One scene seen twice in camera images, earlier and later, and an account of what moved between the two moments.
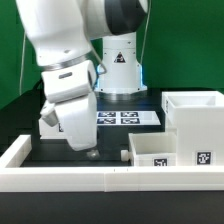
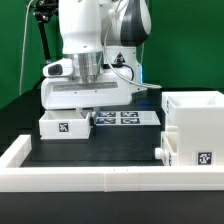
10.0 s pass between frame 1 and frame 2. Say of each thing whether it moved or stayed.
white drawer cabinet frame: stayed
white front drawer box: moved
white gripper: moved
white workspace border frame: stayed
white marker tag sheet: stayed
